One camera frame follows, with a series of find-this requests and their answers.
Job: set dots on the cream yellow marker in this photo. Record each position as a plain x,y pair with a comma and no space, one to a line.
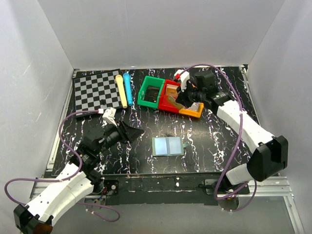
120,85

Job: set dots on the tan cards in red bin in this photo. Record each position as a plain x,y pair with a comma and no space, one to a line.
171,90

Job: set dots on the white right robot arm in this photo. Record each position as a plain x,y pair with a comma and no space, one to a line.
269,153

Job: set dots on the gold striped credit card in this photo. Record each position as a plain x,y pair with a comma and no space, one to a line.
172,100

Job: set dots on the black grey checkerboard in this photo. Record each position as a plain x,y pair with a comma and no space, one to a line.
90,87

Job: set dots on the white cards in orange bin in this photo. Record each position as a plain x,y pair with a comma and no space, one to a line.
195,107

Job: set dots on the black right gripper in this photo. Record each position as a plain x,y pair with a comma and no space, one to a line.
181,98

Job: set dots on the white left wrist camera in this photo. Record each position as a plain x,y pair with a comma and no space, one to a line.
108,115

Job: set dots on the orange plastic bin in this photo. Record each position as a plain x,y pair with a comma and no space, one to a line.
187,111

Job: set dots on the red plastic bin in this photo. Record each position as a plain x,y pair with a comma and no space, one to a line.
163,103

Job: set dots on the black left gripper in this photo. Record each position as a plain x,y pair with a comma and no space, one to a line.
127,133

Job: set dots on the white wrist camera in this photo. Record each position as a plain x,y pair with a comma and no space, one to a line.
182,77
108,115

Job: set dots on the black cards in green bin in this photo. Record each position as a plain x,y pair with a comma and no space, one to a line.
151,94

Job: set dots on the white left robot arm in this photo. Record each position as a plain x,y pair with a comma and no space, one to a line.
77,180

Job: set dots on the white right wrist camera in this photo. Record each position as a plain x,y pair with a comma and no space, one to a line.
182,77

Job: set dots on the green plastic bin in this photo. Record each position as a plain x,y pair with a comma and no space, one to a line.
148,80

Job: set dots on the mint green card holder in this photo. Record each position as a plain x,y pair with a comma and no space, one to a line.
168,146

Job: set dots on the blue marker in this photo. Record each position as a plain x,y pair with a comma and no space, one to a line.
128,89

